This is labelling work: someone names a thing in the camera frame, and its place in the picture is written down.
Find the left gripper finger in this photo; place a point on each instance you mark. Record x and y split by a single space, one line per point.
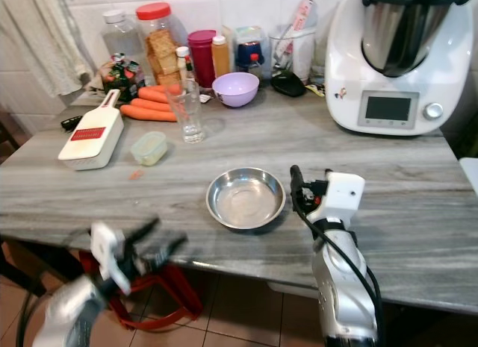
172 246
143 228

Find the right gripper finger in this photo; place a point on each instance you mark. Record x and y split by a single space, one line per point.
327 174
297 181

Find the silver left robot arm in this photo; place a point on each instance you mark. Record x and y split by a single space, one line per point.
73 310

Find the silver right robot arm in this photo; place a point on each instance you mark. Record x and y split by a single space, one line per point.
343 291

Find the stainless steel bowl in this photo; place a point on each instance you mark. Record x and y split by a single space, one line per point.
246 198

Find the small orange carrot scrap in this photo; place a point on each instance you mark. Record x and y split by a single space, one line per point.
136 174

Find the small green-lidded plastic container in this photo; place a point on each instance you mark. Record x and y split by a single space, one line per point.
149 148

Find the black rounded object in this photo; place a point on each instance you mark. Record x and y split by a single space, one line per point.
289 83

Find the white box under table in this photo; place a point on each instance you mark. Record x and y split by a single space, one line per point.
291 289

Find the white slicer with red label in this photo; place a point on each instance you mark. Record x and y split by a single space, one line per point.
91 140

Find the purple plastic bowl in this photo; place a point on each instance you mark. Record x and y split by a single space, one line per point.
236 89

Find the orange carrot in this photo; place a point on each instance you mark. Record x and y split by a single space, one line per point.
148 104
146 113
153 94

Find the clear drinking glass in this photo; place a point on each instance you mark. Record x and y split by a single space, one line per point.
187 116

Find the white kitchen food processor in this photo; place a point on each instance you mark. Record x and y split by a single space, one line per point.
396 71

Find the clear utensil holder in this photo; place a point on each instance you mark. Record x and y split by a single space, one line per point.
295 52

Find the dark wooden chair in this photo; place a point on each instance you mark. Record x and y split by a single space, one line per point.
7 138

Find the small black object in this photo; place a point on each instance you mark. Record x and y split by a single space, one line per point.
71 123

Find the colourful carton box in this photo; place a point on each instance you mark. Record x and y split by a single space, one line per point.
250 52

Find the white object at table edge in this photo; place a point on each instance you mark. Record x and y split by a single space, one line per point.
470 175

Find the orange white-capped spice bottle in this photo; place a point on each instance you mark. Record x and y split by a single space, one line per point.
221 56

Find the dark red canister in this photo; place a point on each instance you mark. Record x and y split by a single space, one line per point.
202 60

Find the green food packet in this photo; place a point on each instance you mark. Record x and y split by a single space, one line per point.
122 75

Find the small white-capped bottle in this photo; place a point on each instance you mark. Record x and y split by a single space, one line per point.
183 62

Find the red-lidded jar of crackers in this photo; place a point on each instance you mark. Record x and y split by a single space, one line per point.
159 42

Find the clear plastic bottle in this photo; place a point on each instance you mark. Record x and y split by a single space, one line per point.
121 35

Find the white hanging towel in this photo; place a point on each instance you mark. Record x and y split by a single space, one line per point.
52 33

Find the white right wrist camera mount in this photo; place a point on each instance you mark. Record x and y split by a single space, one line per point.
343 192

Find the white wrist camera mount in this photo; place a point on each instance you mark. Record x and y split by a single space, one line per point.
343 192
107 248

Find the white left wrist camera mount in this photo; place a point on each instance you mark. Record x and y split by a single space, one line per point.
107 248

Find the red frame under table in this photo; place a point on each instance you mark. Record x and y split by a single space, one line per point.
183 298

